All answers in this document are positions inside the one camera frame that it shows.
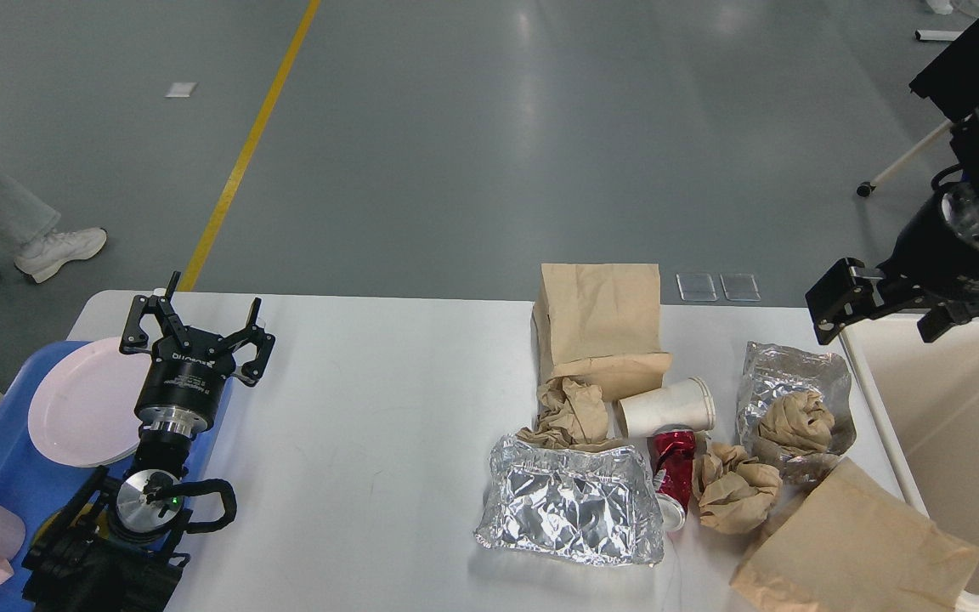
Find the clear floor plate right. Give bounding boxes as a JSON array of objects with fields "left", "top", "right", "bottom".
[{"left": 720, "top": 274, "right": 761, "bottom": 303}]

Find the large crumpled foil sheet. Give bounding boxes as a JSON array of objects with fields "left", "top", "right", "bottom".
[{"left": 473, "top": 435, "right": 665, "bottom": 567}]

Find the teal mug yellow inside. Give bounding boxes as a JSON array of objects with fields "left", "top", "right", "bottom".
[{"left": 42, "top": 502, "right": 89, "bottom": 547}]

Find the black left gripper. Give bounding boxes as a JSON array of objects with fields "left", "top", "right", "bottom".
[{"left": 119, "top": 271, "right": 276, "bottom": 439}]

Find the pink plate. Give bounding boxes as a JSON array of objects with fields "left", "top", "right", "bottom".
[{"left": 27, "top": 337, "right": 150, "bottom": 468}]

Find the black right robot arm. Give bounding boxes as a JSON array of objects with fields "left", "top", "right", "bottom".
[{"left": 805, "top": 104, "right": 979, "bottom": 345}]

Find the small crumpled foil sheet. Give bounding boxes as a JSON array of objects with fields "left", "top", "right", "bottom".
[{"left": 737, "top": 342, "right": 857, "bottom": 485}]

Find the white paper cup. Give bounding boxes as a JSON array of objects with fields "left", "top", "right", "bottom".
[{"left": 614, "top": 378, "right": 716, "bottom": 438}]

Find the upright brown paper bag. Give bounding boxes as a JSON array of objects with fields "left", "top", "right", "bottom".
[{"left": 533, "top": 263, "right": 672, "bottom": 402}]

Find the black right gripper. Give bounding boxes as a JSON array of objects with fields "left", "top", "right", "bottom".
[{"left": 805, "top": 183, "right": 979, "bottom": 345}]

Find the crumpled brown paper on foil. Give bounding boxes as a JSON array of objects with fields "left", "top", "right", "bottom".
[{"left": 757, "top": 390, "right": 835, "bottom": 456}]

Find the flat brown paper bag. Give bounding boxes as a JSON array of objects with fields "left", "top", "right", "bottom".
[{"left": 730, "top": 458, "right": 979, "bottom": 611}]

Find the crushed red soda can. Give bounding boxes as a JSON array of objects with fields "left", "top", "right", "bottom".
[{"left": 648, "top": 423, "right": 697, "bottom": 532}]

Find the beige plastic bin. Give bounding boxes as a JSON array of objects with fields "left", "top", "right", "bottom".
[{"left": 840, "top": 314, "right": 979, "bottom": 611}]

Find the blue plastic tray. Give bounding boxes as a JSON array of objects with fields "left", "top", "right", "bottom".
[{"left": 0, "top": 343, "right": 236, "bottom": 612}]

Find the clear floor plate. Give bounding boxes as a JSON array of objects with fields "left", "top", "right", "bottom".
[
  {"left": 720, "top": 274, "right": 761, "bottom": 303},
  {"left": 676, "top": 274, "right": 719, "bottom": 303}
]

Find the clear floor plate left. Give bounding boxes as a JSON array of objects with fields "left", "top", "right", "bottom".
[{"left": 676, "top": 274, "right": 719, "bottom": 303}]

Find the crumpled brown paper left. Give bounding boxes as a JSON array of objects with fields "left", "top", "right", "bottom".
[{"left": 516, "top": 377, "right": 625, "bottom": 452}]

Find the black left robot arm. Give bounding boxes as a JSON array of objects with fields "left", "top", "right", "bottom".
[{"left": 22, "top": 272, "right": 275, "bottom": 611}]

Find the crumpled brown paper middle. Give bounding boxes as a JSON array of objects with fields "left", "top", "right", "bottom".
[{"left": 693, "top": 441, "right": 784, "bottom": 535}]

